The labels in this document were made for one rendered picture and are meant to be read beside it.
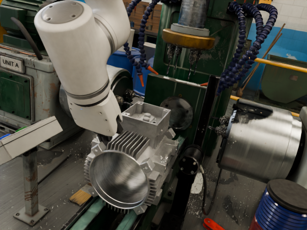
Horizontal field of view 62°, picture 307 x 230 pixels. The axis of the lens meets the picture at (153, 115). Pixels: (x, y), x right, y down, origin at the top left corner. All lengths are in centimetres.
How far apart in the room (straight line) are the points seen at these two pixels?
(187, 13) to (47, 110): 62
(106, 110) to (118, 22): 16
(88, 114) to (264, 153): 52
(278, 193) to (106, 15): 36
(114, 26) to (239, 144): 52
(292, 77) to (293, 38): 123
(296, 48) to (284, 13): 74
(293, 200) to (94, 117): 36
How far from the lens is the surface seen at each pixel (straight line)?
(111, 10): 45
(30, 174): 76
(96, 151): 61
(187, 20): 87
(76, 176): 98
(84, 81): 43
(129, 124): 63
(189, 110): 102
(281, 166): 85
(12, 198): 93
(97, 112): 50
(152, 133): 62
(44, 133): 71
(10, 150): 65
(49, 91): 102
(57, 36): 39
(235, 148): 81
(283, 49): 599
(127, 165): 79
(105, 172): 71
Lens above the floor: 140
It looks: 23 degrees down
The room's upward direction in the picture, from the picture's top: 10 degrees clockwise
